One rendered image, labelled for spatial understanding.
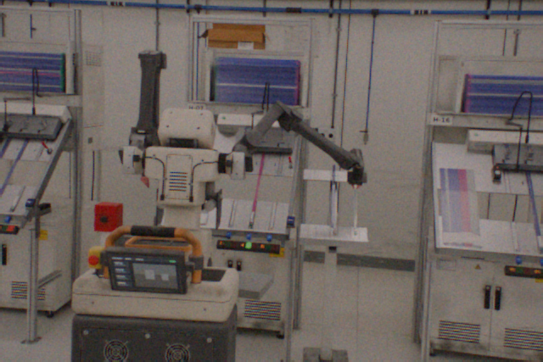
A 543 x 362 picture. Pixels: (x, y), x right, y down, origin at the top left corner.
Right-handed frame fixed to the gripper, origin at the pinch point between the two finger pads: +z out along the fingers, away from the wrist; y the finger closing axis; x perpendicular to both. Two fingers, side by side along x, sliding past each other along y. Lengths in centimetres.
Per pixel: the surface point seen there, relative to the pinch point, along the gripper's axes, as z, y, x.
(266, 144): 9, 50, -35
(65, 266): 88, 174, 9
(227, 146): 16, 74, -38
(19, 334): 87, 185, 54
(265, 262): 59, 47, 14
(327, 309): 55, 10, 42
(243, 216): 20, 59, 10
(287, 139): 8, 38, -38
